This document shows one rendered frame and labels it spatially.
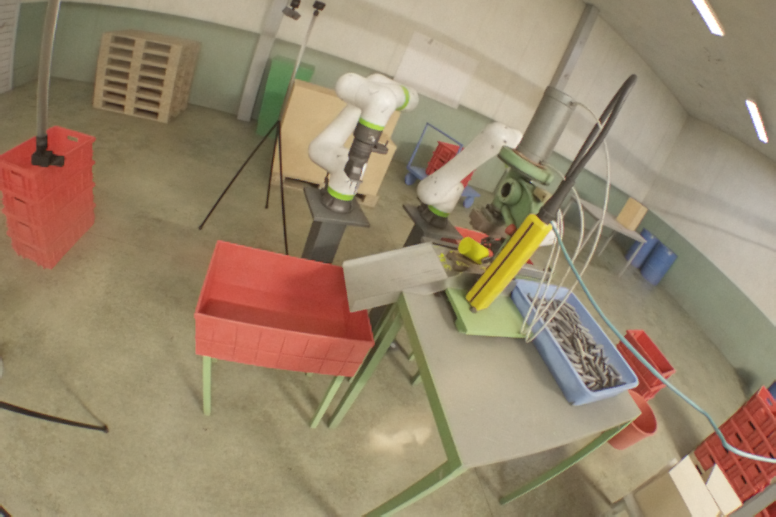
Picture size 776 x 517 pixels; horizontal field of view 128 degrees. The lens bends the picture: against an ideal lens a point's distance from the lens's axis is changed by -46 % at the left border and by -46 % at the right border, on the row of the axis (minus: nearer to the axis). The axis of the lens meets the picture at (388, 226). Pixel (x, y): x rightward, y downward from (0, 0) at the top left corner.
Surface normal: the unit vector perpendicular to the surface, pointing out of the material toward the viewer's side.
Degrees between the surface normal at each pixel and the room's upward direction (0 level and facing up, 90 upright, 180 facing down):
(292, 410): 0
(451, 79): 90
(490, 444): 0
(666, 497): 90
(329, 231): 90
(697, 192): 90
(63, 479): 0
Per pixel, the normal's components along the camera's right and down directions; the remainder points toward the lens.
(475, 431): 0.37, -0.81
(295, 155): 0.26, 0.55
